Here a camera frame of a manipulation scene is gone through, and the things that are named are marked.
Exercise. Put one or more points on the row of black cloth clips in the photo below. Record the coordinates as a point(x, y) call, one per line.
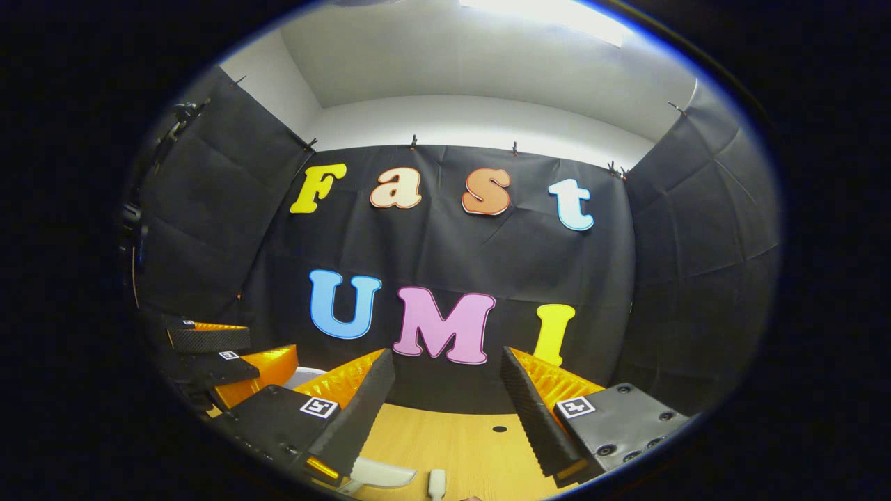
point(413, 143)

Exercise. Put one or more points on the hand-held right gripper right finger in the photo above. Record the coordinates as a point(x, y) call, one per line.
point(532, 410)

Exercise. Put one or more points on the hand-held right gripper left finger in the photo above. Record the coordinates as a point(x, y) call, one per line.
point(362, 417)

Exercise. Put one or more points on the small white broom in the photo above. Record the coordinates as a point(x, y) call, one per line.
point(436, 481)

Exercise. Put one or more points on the white garbage bin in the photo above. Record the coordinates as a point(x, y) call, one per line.
point(303, 378)

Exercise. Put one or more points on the black backdrop cloth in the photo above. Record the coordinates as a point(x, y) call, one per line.
point(452, 243)

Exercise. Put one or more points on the wooden desktop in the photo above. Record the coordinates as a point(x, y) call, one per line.
point(459, 445)

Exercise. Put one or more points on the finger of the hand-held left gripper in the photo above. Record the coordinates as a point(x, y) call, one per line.
point(209, 339)
point(209, 372)

